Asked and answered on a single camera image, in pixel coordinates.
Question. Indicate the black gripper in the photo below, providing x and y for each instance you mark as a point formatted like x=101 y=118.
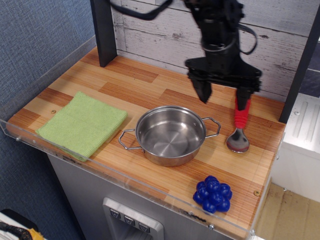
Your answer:
x=224 y=67

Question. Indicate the red handled metal spoon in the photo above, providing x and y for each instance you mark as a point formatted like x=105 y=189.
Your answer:
x=237 y=141

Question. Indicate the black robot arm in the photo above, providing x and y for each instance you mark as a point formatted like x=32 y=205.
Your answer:
x=219 y=24

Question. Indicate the green cloth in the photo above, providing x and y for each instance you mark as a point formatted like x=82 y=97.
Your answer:
x=82 y=126

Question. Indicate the stainless steel pot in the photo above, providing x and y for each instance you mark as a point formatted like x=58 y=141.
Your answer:
x=171 y=135

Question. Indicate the blue toy grapes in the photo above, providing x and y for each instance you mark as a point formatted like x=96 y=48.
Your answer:
x=213 y=195

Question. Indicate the white side cabinet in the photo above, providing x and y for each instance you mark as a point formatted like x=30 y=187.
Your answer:
x=297 y=163

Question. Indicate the silver dispenser button panel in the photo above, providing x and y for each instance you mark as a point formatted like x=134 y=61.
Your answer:
x=126 y=223

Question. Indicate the grey toy fridge cabinet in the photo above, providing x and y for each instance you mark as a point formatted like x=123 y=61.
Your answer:
x=161 y=193

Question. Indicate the yellow object bottom left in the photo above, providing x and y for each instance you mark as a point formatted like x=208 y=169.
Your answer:
x=35 y=235

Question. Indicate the dark right upright post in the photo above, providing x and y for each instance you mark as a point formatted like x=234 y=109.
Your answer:
x=302 y=68

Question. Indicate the clear acrylic guard rail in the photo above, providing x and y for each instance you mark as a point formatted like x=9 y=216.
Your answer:
x=34 y=87

